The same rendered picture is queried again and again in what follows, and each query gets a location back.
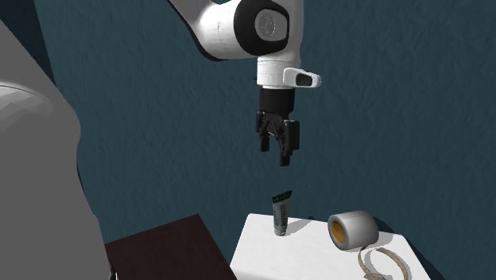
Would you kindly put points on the white and green tube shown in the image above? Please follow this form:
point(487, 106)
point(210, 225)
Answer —
point(279, 217)

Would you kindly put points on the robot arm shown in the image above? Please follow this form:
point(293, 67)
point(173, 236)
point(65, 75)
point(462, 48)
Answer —
point(217, 31)

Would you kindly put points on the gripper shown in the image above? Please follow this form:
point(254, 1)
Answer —
point(276, 101)

